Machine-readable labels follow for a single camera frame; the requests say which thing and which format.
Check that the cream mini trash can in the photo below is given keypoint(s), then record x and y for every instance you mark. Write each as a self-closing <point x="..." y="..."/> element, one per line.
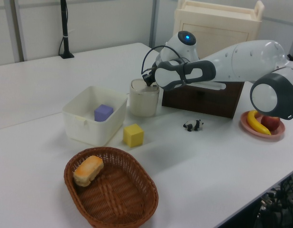
<point x="143" y="104"/>

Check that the clear tray with pens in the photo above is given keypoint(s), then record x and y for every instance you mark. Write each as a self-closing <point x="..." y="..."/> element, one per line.
<point x="215" y="86"/>

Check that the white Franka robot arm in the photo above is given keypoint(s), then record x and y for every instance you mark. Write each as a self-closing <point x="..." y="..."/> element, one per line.
<point x="244" y="61"/>

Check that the cream plastic cabinet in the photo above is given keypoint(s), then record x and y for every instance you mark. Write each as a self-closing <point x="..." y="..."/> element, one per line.
<point x="220" y="28"/>

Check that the pink plate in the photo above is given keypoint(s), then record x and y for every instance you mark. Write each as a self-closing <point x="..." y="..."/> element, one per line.
<point x="278" y="134"/>

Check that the brown wicker basket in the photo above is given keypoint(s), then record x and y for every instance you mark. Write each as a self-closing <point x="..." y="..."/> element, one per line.
<point x="118" y="197"/>

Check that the white plastic bin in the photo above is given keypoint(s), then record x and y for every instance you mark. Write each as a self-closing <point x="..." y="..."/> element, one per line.
<point x="89" y="130"/>

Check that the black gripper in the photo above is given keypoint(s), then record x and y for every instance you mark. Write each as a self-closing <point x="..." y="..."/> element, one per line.
<point x="147" y="76"/>

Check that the panda toy figure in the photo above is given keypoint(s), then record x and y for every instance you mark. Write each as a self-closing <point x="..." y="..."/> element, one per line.
<point x="193" y="125"/>

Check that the purple cube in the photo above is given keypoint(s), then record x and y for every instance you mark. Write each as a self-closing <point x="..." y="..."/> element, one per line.
<point x="103" y="113"/>

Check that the black camera stand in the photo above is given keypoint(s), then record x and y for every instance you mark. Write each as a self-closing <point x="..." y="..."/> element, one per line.
<point x="65" y="28"/>

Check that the cream trash can lid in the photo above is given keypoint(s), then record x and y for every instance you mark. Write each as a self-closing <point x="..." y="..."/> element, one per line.
<point x="138" y="85"/>

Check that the yellow cube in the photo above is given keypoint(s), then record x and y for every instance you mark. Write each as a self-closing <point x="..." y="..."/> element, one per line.
<point x="133" y="135"/>

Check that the dark brown drawer box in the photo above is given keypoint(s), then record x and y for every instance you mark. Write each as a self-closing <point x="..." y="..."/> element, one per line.
<point x="203" y="102"/>

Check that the toy bread loaf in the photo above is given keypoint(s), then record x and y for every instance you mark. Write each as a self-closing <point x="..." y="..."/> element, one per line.
<point x="88" y="169"/>

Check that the red toy apple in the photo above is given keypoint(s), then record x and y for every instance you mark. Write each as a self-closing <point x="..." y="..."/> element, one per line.
<point x="270" y="122"/>

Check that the yellow toy banana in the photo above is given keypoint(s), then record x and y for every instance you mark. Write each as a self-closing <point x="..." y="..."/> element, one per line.
<point x="253" y="122"/>

